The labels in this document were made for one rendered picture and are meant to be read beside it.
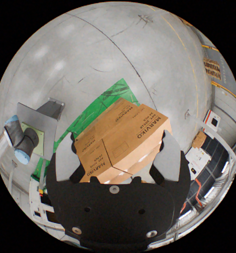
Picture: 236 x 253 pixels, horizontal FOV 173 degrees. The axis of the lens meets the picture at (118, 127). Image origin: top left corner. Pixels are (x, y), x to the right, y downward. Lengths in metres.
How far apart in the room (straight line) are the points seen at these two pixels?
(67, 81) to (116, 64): 0.77
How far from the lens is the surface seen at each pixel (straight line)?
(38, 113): 0.73
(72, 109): 1.41
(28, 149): 0.69
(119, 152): 0.74
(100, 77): 1.35
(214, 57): 8.67
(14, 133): 0.64
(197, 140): 7.29
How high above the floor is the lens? 1.34
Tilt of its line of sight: 54 degrees down
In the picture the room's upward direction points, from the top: 145 degrees clockwise
